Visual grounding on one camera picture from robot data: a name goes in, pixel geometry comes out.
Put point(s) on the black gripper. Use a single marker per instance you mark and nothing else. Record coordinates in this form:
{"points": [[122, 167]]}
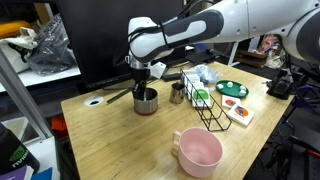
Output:
{"points": [[140, 75]]}

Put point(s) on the silver steel bowl red base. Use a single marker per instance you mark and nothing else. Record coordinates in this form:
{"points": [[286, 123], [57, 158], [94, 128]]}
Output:
{"points": [[146, 106]]}

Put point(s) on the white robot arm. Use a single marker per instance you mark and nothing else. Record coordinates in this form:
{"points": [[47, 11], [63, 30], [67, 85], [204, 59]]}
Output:
{"points": [[200, 26]]}

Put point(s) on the pink plastic cup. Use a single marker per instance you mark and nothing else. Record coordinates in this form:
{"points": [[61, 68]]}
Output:
{"points": [[200, 156]]}

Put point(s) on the small steel pitcher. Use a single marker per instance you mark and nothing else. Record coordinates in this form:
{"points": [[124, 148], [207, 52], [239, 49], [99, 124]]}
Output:
{"points": [[176, 95]]}

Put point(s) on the white tape roll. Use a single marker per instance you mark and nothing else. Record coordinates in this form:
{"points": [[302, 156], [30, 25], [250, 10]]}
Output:
{"points": [[86, 101]]}

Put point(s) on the white booklet box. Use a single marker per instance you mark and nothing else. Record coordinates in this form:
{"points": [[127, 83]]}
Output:
{"points": [[190, 72]]}

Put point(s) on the vegetables booklet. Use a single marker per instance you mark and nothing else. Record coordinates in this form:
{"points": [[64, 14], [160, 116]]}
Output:
{"points": [[195, 81]]}

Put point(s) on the wild animals booklet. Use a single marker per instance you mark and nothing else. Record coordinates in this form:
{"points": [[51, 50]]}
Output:
{"points": [[197, 86]]}

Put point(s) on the green colors booklet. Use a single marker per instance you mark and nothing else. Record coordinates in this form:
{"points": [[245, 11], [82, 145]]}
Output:
{"points": [[201, 95]]}

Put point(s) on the black computer monitor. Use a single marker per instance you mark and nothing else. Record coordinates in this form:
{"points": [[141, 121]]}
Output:
{"points": [[100, 40]]}

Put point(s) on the blue marshmallow bag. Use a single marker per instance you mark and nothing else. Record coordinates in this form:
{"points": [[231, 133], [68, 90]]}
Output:
{"points": [[206, 74]]}

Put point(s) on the black keyboard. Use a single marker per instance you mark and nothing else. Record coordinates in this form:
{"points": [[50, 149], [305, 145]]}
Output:
{"points": [[206, 57]]}

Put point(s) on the white marshmallow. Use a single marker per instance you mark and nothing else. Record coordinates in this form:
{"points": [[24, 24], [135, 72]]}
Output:
{"points": [[230, 84], [242, 93], [220, 86], [242, 88]]}

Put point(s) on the green oval plate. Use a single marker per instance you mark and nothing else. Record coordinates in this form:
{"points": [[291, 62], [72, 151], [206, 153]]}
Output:
{"points": [[231, 91]]}

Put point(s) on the grey plastic bag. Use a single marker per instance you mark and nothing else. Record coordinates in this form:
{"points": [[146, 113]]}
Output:
{"points": [[50, 50]]}

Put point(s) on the blue book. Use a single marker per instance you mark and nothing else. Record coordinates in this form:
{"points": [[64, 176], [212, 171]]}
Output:
{"points": [[46, 174]]}

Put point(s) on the white tote bag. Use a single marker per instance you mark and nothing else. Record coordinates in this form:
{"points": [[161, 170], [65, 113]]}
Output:
{"points": [[16, 46]]}

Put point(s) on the black nvidia bottle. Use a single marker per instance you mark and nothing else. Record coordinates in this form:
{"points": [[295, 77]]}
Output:
{"points": [[16, 150]]}

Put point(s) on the purple book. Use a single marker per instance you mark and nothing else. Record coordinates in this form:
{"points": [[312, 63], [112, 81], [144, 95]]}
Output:
{"points": [[16, 173]]}

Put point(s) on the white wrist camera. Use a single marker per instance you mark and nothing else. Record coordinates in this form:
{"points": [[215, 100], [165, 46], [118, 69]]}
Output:
{"points": [[158, 70]]}

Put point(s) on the aluminium frame post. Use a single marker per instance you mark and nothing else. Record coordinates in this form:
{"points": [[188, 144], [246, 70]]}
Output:
{"points": [[20, 96]]}

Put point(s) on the black clamp mount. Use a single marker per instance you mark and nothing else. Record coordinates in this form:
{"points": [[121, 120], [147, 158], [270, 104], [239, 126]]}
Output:
{"points": [[283, 85]]}

